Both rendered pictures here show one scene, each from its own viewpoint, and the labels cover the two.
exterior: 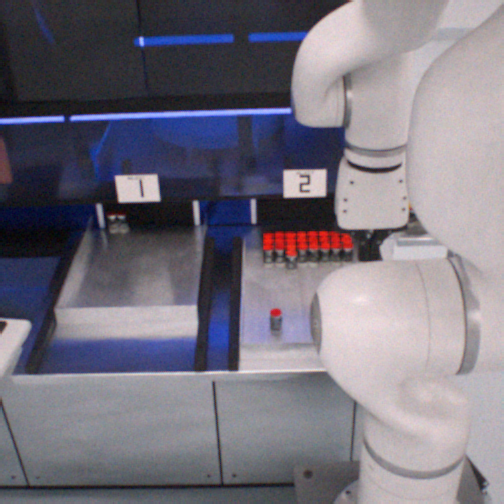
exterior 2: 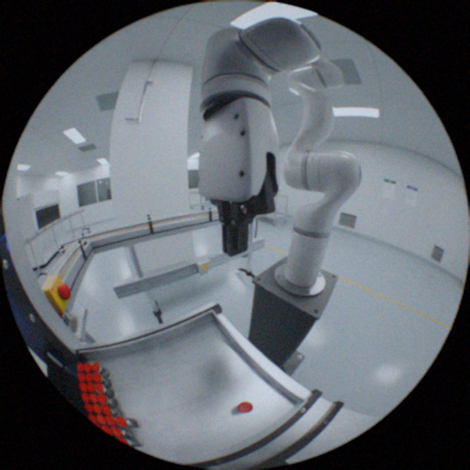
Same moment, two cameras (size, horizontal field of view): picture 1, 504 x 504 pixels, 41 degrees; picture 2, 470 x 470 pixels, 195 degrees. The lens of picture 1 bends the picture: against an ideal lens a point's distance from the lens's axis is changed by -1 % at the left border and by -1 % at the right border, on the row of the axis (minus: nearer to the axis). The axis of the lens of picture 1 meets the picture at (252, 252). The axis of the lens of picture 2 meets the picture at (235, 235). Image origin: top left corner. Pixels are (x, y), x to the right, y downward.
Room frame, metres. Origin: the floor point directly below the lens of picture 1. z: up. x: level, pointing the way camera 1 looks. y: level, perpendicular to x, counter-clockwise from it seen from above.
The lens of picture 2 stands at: (0.96, -0.05, 1.17)
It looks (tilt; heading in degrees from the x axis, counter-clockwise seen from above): 21 degrees down; 231
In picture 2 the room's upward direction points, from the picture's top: straight up
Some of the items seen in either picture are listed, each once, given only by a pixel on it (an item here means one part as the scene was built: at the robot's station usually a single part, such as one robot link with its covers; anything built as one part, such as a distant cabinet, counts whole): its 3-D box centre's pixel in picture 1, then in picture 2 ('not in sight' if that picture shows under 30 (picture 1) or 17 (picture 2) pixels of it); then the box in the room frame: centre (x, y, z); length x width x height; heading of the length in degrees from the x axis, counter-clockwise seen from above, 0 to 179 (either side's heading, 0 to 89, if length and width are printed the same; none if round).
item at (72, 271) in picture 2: not in sight; (63, 273); (1.41, -0.65, 0.92); 0.69 x 0.16 x 0.16; 89
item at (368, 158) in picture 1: (377, 148); (233, 104); (0.86, -0.18, 1.27); 0.09 x 0.08 x 0.03; 90
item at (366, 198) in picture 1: (372, 188); (235, 150); (0.86, -0.17, 1.21); 0.10 x 0.08 x 0.11; 90
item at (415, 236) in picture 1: (420, 226); (69, 326); (1.31, -0.38, 0.87); 0.14 x 0.13 x 0.02; 179
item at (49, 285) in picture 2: not in sight; (53, 294); (1.27, -0.36, 0.99); 0.08 x 0.07 x 0.07; 179
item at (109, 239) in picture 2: not in sight; (180, 220); (0.68, -1.06, 0.92); 1.90 x 0.16 x 0.16; 179
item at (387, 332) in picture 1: (395, 362); (326, 193); (0.55, -0.15, 1.16); 0.19 x 0.12 x 0.24; 91
